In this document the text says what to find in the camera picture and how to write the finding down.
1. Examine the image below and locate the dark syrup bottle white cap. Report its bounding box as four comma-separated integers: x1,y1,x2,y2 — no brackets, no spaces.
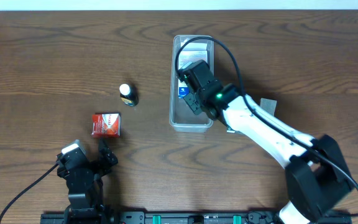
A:
119,83,139,106

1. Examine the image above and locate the red Panadol box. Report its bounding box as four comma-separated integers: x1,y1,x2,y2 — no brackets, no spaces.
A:
91,113,121,138

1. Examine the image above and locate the left black cable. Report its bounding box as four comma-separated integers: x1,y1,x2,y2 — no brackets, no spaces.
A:
0,162,60,224

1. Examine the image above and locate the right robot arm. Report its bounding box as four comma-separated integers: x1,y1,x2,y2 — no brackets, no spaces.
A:
178,79,356,223

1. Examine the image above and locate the black cable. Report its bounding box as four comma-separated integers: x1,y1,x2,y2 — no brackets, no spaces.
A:
0,162,60,224
174,35,358,217

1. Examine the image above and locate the blue tall medicine box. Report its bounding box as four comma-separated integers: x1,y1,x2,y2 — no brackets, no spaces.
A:
178,40,209,99

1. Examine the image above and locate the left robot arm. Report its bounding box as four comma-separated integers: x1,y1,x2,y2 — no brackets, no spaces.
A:
58,139,118,220

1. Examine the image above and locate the white green medicine box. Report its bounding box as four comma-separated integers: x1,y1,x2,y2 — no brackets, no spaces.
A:
260,98,277,116

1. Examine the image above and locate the green white round-logo box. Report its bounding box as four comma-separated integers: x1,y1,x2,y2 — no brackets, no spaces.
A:
226,126,242,134

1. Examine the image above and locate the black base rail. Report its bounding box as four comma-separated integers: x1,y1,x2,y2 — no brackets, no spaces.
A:
40,210,352,224

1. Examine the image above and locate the right black cable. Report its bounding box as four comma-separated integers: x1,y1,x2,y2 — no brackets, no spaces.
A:
174,35,358,217

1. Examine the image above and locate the clear plastic container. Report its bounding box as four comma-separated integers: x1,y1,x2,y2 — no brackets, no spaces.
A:
169,35,214,133

